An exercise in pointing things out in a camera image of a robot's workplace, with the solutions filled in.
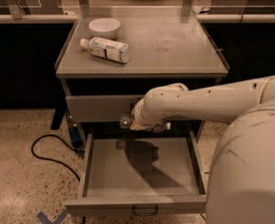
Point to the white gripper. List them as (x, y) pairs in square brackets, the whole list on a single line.
[(139, 118)]

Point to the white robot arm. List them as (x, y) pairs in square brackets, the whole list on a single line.
[(241, 187)]

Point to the grey open middle drawer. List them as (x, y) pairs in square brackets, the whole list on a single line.
[(140, 176)]

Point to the grey drawer cabinet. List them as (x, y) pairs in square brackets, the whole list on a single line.
[(167, 45)]

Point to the grey top drawer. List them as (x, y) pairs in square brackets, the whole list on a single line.
[(102, 108)]

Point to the white labelled bottle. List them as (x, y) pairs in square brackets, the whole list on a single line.
[(107, 49)]

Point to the blue power adapter box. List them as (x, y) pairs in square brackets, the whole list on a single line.
[(74, 134)]

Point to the white bowl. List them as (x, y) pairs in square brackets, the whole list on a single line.
[(105, 27)]

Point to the blue tape cross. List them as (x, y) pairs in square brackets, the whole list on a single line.
[(44, 219)]

